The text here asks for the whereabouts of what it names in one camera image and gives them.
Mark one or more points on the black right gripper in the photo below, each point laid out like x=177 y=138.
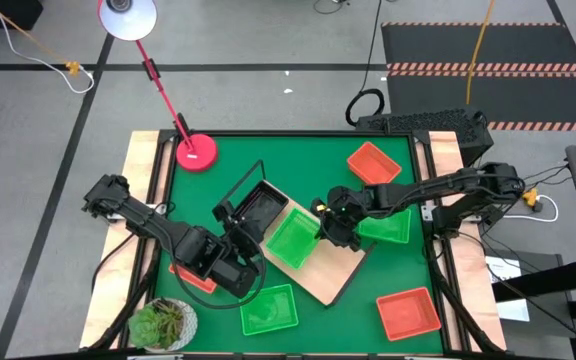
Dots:
x=340 y=220

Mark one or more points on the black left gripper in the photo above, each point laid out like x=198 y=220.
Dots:
x=243 y=240

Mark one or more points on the black plastic slotted basket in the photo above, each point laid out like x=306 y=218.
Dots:
x=263 y=202

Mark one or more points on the green plastic slotted basket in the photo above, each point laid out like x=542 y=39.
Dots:
x=268 y=310
x=388 y=227
x=293 y=239

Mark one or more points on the orange plastic slotted basket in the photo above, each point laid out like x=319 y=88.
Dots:
x=203 y=286
x=374 y=164
x=408 y=314

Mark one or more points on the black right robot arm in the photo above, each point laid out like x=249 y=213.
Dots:
x=418 y=192

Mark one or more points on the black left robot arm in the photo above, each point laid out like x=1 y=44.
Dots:
x=148 y=220

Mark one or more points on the green table mat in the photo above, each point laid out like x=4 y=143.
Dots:
x=293 y=155

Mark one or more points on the red desk lamp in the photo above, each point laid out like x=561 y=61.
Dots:
x=198 y=152

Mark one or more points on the green succulent in white pot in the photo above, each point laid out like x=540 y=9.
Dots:
x=155 y=325

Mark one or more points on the black mesh computer tower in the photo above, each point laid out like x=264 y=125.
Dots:
x=428 y=122

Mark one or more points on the white paper sheet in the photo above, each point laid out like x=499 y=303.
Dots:
x=503 y=265

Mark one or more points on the yellow power plug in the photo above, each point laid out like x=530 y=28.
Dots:
x=530 y=197

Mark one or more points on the black metal stand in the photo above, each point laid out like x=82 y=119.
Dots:
x=543 y=285

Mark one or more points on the black floor mat striped edges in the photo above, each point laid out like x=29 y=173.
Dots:
x=528 y=47

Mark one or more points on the wooden shelf with black frame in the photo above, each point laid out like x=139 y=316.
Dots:
x=328 y=270

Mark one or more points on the wooden table with black frame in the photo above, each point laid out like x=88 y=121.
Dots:
x=140 y=160

